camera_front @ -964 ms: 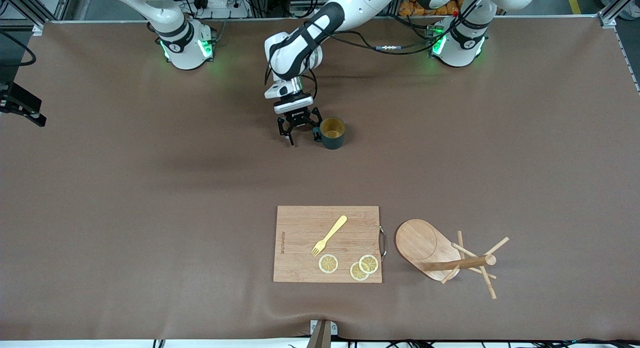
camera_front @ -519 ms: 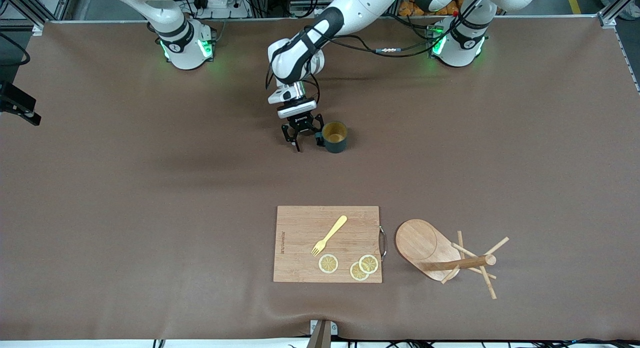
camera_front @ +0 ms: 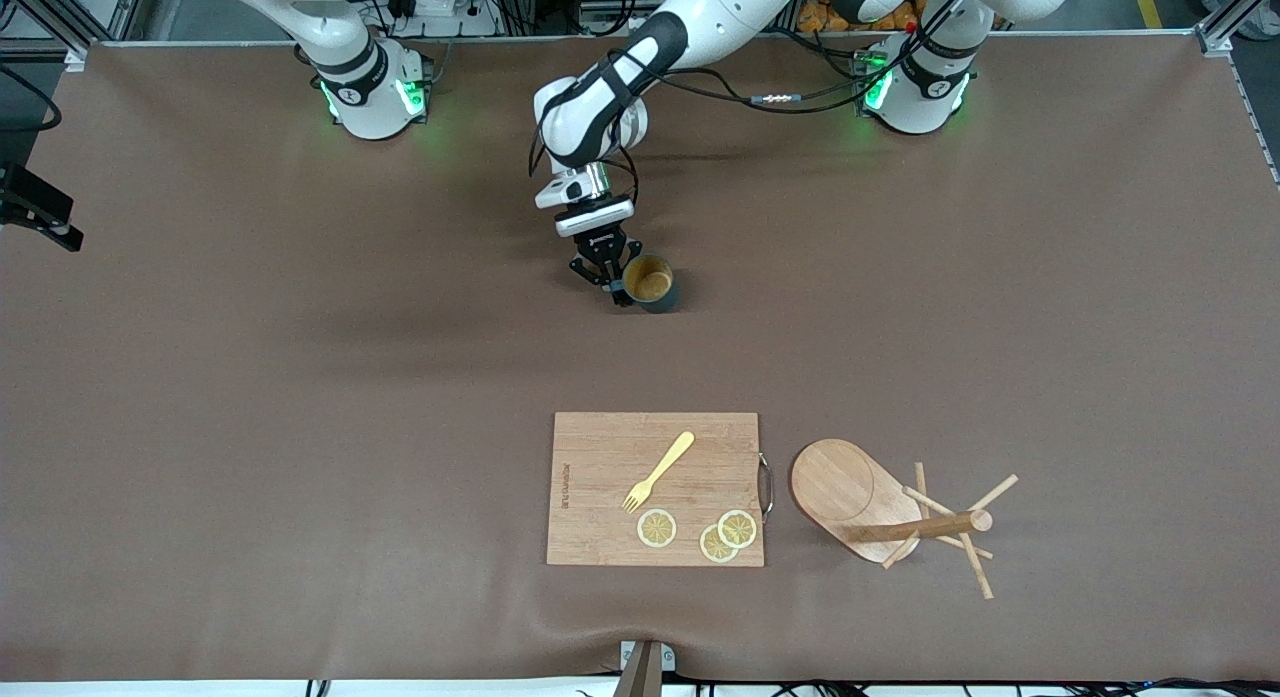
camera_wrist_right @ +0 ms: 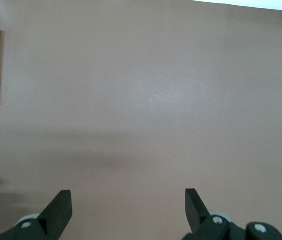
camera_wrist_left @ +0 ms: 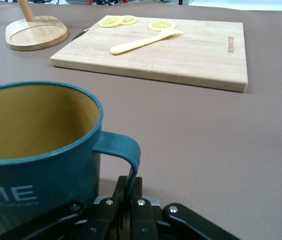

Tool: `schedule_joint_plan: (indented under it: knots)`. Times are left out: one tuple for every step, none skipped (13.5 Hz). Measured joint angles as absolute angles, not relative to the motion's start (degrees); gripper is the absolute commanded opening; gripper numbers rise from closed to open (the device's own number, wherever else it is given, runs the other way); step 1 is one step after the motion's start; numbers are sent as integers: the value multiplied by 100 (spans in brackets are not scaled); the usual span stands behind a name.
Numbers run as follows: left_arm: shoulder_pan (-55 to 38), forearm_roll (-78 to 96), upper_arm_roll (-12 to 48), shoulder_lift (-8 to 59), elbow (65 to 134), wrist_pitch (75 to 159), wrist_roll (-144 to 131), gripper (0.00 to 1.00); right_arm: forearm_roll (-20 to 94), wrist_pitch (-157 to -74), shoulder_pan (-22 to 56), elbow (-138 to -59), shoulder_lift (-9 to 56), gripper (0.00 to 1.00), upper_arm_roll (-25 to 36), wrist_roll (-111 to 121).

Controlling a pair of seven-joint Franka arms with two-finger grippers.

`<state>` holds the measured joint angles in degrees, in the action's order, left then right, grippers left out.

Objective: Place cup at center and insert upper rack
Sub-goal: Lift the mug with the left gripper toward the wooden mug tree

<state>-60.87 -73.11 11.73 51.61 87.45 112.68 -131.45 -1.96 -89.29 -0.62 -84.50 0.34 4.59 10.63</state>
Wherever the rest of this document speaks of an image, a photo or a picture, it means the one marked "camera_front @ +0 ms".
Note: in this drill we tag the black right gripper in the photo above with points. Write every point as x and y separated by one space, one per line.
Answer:
39 195

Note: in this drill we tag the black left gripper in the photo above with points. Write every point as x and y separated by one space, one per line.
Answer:
601 249

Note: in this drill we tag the teal cup yellow inside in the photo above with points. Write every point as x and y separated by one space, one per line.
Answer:
660 295

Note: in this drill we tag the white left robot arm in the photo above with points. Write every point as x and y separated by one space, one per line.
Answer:
720 7

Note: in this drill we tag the wooden cup rack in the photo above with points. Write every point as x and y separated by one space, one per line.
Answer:
830 482

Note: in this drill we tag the yellow plastic fork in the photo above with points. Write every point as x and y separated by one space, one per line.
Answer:
668 462

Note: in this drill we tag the yellow lemon slice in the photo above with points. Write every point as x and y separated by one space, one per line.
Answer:
738 528
712 547
656 528

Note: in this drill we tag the orange bread pile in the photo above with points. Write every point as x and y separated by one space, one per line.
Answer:
815 19

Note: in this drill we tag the aluminium frame strut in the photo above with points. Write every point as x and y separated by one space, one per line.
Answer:
75 57
1215 42

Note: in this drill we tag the grey camera stand bracket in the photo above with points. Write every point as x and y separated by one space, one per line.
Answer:
645 667

